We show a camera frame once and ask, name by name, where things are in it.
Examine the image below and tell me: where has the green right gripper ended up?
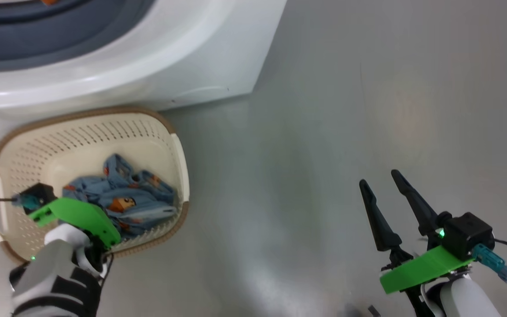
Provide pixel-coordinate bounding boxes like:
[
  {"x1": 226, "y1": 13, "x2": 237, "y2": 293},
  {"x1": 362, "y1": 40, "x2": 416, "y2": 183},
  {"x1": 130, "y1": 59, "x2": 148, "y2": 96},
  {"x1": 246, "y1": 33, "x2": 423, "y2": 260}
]
[{"x1": 359, "y1": 170, "x2": 474, "y2": 295}]

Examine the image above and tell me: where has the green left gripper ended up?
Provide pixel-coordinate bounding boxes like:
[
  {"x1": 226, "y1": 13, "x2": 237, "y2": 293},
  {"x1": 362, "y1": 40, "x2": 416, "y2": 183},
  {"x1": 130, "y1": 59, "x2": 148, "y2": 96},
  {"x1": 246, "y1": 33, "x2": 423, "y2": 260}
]
[{"x1": 28, "y1": 197, "x2": 122, "y2": 248}]

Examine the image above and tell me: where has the blue cartoon print garment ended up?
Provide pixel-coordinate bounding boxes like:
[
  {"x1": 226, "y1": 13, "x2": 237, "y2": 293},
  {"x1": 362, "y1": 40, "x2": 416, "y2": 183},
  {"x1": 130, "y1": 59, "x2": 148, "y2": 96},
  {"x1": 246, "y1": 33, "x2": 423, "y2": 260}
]
[{"x1": 62, "y1": 153, "x2": 178, "y2": 240}]

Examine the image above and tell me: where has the grey rubber door gasket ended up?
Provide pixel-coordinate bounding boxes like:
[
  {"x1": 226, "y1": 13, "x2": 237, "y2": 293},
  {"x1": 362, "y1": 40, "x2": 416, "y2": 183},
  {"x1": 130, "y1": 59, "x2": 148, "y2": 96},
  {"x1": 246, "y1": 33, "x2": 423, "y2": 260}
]
[{"x1": 0, "y1": 0, "x2": 156, "y2": 74}]

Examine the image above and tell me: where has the white front-load washing machine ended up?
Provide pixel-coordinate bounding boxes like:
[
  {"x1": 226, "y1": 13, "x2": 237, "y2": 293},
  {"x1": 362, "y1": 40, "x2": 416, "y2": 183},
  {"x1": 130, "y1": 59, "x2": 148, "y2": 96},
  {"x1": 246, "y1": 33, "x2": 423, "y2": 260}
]
[{"x1": 0, "y1": 0, "x2": 287, "y2": 149}]

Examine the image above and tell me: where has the cream perforated laundry basket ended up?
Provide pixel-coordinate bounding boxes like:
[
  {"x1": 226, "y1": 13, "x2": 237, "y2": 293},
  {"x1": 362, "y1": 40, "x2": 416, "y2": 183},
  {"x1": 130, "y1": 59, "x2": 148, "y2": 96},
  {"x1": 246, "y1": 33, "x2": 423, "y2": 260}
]
[{"x1": 0, "y1": 106, "x2": 190, "y2": 265}]

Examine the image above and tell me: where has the teal left camera cable connector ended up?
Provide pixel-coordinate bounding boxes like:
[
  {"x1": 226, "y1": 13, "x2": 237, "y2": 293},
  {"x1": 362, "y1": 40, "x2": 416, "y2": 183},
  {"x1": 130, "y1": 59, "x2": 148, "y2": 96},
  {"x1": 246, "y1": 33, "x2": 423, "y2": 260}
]
[{"x1": 12, "y1": 195, "x2": 40, "y2": 211}]

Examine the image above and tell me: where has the teal camera cable connector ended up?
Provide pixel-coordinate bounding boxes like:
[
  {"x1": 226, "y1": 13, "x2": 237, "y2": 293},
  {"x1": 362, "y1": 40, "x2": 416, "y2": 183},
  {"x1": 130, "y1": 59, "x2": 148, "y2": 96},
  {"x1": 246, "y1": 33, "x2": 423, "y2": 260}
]
[
  {"x1": 471, "y1": 243, "x2": 507, "y2": 282},
  {"x1": 12, "y1": 195, "x2": 40, "y2": 211}
]

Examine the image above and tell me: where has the teal right camera cable connector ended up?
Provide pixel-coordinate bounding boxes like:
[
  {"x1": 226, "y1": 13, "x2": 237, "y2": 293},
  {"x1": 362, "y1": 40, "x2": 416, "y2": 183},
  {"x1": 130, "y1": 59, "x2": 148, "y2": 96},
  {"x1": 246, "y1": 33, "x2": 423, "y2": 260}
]
[{"x1": 471, "y1": 243, "x2": 507, "y2": 282}]

